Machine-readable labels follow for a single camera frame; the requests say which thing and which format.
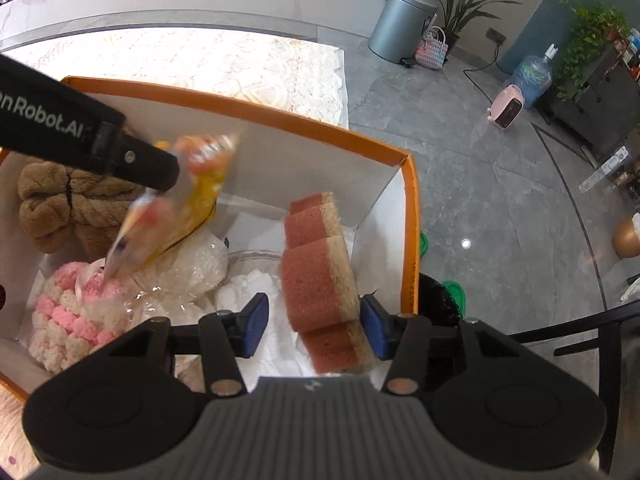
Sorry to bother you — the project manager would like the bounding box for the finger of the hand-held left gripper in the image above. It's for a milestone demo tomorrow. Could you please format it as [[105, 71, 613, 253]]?
[[92, 124, 182, 193]]

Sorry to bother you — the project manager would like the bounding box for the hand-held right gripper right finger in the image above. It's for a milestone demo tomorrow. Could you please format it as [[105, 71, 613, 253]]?
[[359, 294, 522, 396]]

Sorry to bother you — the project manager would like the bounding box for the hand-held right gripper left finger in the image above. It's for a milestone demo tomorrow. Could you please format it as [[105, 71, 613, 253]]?
[[106, 292, 271, 397]]

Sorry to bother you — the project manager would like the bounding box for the yellow orange snack packet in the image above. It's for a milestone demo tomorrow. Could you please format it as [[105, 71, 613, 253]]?
[[102, 132, 242, 282]]

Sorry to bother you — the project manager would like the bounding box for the pink brown scalloped sponge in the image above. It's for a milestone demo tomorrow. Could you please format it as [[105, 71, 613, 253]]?
[[279, 191, 377, 375]]

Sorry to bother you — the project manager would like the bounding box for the orange rimmed white box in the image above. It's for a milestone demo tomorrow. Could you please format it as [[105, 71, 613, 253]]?
[[0, 76, 424, 404]]

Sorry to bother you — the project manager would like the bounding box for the pink white knitted toy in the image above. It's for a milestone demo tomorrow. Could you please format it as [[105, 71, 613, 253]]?
[[27, 258, 147, 374]]

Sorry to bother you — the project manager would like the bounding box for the black mesh basket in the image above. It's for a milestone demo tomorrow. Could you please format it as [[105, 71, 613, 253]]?
[[417, 272, 464, 330]]

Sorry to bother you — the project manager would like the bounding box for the clear plastic bag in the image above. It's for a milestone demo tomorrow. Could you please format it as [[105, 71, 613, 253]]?
[[134, 230, 232, 307]]

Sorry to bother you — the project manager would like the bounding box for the green plastic item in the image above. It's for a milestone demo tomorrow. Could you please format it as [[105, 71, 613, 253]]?
[[446, 281, 469, 322]]

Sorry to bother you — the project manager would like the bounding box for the brown plush knot toy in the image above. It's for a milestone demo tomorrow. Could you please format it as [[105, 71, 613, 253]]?
[[17, 156, 147, 262]]

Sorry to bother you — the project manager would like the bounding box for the cream patterned rug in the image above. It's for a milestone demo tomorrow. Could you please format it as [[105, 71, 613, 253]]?
[[0, 27, 349, 129]]

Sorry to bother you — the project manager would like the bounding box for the white long tv console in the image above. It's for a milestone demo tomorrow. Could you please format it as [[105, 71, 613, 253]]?
[[0, 0, 397, 50]]

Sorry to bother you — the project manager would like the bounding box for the pink space heater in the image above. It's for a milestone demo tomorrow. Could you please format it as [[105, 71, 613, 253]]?
[[487, 84, 525, 131]]

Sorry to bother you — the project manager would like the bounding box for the gold round ball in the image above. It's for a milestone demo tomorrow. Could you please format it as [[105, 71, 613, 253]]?
[[613, 212, 640, 261]]

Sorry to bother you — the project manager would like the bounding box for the pink woven basket bag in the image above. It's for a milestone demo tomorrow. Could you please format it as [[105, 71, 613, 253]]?
[[413, 25, 448, 70]]

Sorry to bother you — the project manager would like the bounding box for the grey blue trash bin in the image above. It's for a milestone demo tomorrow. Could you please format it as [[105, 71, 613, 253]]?
[[368, 0, 439, 65]]

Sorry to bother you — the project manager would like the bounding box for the blue water jug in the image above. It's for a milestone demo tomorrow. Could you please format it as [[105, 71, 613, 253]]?
[[509, 43, 554, 103]]

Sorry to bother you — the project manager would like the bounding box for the dark grey cabinet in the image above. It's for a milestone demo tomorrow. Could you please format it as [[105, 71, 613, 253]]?
[[537, 44, 640, 162]]

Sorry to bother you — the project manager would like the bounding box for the long leaf potted plant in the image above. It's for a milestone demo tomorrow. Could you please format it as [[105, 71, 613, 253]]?
[[430, 0, 507, 57]]

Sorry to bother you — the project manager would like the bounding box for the green trailing ivy plant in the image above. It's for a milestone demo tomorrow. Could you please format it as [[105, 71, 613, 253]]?
[[555, 0, 632, 102]]

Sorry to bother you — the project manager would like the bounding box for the black chair frame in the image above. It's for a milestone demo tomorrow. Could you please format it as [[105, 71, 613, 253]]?
[[509, 304, 640, 477]]

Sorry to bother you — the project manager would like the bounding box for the black power cable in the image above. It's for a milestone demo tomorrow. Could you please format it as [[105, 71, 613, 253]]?
[[462, 41, 517, 102]]

